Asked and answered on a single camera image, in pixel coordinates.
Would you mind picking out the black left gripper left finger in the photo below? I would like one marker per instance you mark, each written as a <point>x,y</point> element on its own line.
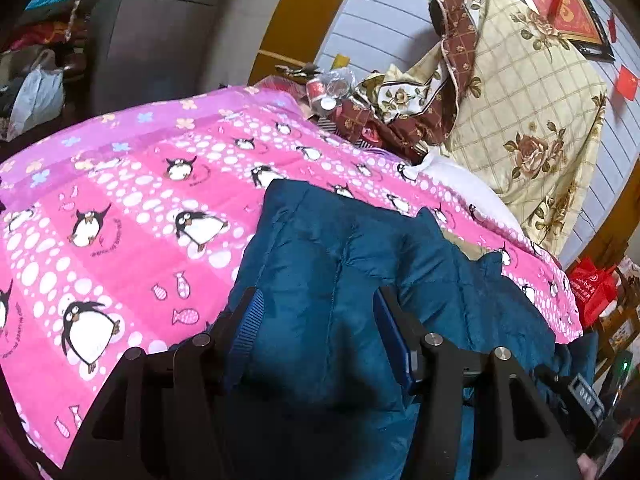
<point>161,415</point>

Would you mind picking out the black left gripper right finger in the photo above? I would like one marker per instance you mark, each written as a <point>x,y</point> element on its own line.
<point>515,435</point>

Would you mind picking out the dark teal padded jacket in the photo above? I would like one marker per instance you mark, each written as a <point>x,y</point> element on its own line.
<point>318,398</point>

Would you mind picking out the pile of colourful clothes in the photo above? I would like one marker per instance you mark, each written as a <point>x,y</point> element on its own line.
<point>59,25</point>

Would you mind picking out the wooden shelf rack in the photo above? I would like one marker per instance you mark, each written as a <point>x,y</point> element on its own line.
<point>619,326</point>

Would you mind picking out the red plastic bag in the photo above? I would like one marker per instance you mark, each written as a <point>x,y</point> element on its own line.
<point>594,289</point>

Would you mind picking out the pink penguin print bedsheet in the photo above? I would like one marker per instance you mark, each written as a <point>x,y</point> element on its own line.
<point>128,230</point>

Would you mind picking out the white pillow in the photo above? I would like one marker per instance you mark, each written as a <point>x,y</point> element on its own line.
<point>472,190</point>

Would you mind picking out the cream floral checked quilt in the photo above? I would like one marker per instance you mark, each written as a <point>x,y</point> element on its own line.
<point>506,96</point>

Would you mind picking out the white plastic bag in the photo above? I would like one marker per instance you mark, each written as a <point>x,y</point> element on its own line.
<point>40,98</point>

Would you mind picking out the red lidded jar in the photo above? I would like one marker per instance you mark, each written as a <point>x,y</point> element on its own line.
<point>319,100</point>

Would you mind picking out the grey wardrobe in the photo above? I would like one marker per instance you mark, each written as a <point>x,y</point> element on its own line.
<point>151,50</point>

